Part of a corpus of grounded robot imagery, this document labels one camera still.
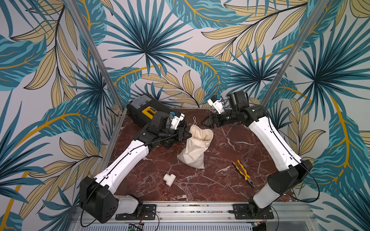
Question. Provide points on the right aluminium corner post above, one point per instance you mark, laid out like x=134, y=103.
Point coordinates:
x=311, y=21

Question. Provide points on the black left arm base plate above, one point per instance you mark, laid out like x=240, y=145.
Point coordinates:
x=144, y=212

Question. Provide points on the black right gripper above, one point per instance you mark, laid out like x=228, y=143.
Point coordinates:
x=217, y=119

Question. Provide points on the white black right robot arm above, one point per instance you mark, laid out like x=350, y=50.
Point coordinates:
x=291, y=169

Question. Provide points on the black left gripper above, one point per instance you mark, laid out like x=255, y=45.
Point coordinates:
x=179, y=137

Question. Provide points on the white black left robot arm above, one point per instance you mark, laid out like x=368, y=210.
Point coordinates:
x=97, y=194

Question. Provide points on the white plastic pipe tee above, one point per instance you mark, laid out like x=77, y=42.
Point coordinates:
x=169, y=179

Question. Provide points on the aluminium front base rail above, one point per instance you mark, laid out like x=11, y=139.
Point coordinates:
x=205, y=216

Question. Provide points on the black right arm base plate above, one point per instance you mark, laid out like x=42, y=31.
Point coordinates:
x=250, y=211

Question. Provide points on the black and yellow toolbox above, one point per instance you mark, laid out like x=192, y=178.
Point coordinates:
x=143, y=108

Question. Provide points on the yellow black pliers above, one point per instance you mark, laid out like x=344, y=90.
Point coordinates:
x=242, y=171

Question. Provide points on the left aluminium corner post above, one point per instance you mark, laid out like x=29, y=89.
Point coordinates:
x=83, y=28

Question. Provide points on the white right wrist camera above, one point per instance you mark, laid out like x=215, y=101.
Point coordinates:
x=217, y=103

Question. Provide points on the aluminium corner post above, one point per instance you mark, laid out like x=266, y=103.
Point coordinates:
x=311, y=21
x=83, y=28

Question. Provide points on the cream cloth soil bag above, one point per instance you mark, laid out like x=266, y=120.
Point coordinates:
x=193, y=154

